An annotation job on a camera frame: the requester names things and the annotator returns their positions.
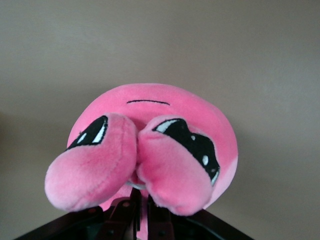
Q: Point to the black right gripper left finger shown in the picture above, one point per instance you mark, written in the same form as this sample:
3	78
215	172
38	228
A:
122	220

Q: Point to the pink plush toy with eyes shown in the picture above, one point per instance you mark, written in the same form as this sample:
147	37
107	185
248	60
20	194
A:
160	150

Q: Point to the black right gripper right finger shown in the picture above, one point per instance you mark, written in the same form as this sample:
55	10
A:
158	222

